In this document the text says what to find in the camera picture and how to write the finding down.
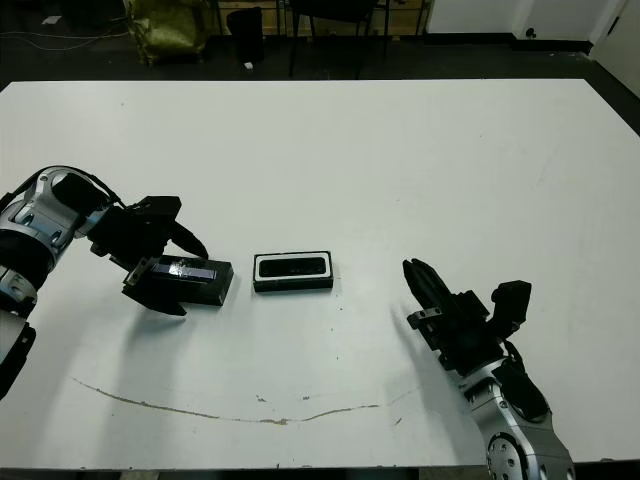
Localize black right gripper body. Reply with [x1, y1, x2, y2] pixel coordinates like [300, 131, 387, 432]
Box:
[406, 289, 504, 376]

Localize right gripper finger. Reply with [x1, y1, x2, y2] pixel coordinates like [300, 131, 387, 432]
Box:
[412, 258, 454, 311]
[402, 258, 436, 314]

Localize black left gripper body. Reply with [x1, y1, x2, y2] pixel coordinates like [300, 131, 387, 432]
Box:
[89, 203, 171, 289]

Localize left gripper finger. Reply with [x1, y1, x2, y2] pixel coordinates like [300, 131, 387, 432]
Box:
[164, 219, 210, 260]
[122, 279, 188, 317]

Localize black box lid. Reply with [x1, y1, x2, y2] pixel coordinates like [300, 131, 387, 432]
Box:
[133, 254, 235, 307]

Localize black box base white insert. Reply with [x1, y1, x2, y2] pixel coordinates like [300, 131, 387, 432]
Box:
[252, 248, 335, 295]

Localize yellow-green plastic bag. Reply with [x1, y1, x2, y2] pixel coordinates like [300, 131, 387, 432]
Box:
[124, 0, 221, 65]

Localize light plywood crate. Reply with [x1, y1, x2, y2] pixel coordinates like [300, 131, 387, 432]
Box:
[217, 0, 294, 36]
[374, 0, 431, 35]

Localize black mesh chair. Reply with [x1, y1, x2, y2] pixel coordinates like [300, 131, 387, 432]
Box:
[289, 0, 391, 80]

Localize white door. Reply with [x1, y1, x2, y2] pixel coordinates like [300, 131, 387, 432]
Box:
[592, 0, 640, 76]

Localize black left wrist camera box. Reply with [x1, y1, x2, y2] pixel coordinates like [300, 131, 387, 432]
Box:
[130, 195, 182, 221]

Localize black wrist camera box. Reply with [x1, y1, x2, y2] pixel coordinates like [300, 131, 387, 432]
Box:
[489, 281, 533, 334]
[130, 195, 182, 221]

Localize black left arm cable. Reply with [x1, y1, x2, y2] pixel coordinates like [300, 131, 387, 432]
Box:
[74, 169, 127, 209]

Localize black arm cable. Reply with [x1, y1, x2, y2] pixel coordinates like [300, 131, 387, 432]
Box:
[502, 339, 526, 371]
[74, 169, 127, 209]

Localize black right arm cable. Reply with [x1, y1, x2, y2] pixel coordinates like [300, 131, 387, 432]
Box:
[502, 339, 526, 371]

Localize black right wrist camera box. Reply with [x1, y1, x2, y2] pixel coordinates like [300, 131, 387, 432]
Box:
[489, 281, 533, 334]

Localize white floor cable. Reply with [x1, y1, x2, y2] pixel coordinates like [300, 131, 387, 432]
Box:
[0, 24, 131, 51]

